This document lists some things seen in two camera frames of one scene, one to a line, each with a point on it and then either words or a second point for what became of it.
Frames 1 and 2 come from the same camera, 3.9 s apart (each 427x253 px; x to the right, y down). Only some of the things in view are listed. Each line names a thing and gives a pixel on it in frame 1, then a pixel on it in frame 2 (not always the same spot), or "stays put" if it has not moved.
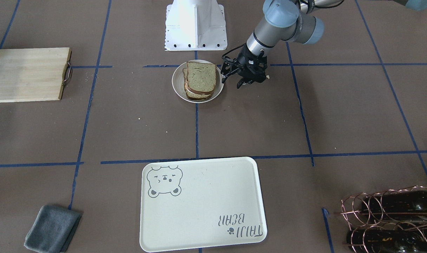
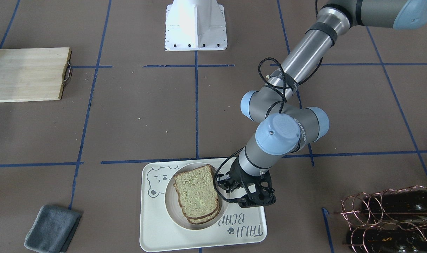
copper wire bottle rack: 403,221 stays put
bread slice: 201,77 → 196,189
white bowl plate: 178,80 → 173,205
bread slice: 192,95 → 206,219
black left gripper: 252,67 → 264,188
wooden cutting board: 28,75 stays put
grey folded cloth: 53,230 stays put
